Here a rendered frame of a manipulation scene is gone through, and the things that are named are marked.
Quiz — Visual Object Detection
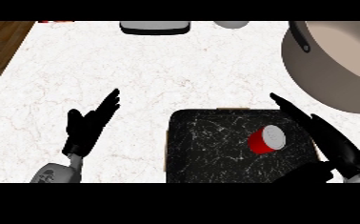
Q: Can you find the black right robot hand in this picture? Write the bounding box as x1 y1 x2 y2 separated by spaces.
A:
269 92 360 184

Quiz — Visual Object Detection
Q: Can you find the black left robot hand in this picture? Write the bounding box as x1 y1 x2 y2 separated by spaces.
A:
61 88 123 158

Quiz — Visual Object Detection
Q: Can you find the red can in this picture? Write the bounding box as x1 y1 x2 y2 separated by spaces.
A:
247 124 287 155

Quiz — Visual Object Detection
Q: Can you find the black speckled tray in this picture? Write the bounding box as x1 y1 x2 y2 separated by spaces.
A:
164 107 336 184

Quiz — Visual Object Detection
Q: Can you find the grey metal pot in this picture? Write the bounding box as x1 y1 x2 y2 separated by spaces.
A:
281 21 360 114

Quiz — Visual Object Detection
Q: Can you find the grey round object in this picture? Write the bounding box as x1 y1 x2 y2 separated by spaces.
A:
213 21 251 30

